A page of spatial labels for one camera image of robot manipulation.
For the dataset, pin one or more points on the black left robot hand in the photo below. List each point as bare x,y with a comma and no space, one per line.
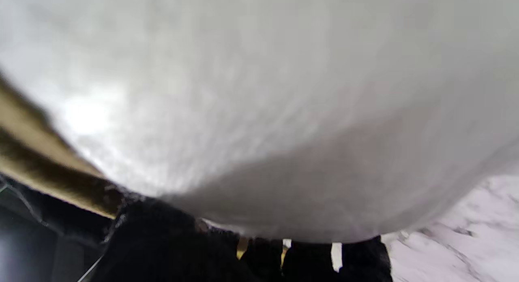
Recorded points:
202,253

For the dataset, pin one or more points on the white pillow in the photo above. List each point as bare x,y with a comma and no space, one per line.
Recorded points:
263,103

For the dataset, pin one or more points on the brown pillowcase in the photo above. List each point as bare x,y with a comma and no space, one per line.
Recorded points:
44,160

